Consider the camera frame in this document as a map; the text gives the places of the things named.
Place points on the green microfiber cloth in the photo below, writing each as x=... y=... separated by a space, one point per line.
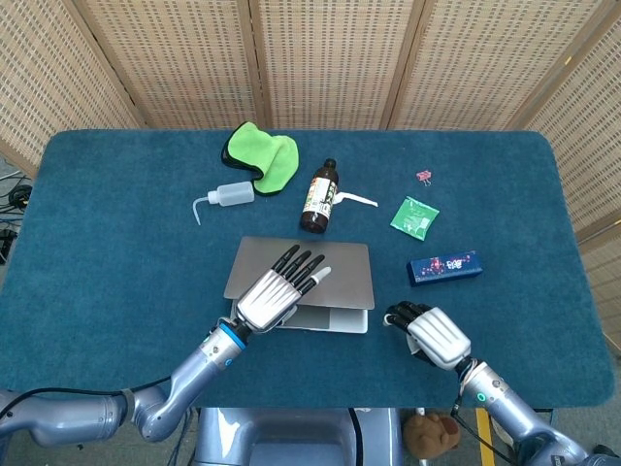
x=274 y=160

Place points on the white plastic spoon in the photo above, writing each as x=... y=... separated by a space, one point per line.
x=356 y=199

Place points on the brown glass bottle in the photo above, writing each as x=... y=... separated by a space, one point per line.
x=319 y=199

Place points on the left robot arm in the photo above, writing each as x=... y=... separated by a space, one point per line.
x=194 y=369

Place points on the green foil packet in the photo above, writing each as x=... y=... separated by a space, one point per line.
x=414 y=218

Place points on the blue printed box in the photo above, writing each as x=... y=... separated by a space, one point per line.
x=444 y=268

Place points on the black power adapter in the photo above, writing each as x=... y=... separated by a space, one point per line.
x=6 y=242

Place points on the silver laptop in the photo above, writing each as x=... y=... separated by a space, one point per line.
x=347 y=281

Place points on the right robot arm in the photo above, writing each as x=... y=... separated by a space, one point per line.
x=504 y=398

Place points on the pink binder clip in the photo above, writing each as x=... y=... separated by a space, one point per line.
x=424 y=176

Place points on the grey robot torso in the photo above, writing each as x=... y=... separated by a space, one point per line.
x=291 y=437

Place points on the white plastic wash bottle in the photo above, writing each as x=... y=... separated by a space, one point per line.
x=233 y=193

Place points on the brown plush toy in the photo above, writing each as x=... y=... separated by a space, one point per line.
x=432 y=434

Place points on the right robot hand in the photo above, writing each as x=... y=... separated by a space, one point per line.
x=436 y=337

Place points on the blue table mat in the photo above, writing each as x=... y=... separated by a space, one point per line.
x=121 y=272

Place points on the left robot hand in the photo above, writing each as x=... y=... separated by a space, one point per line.
x=269 y=298

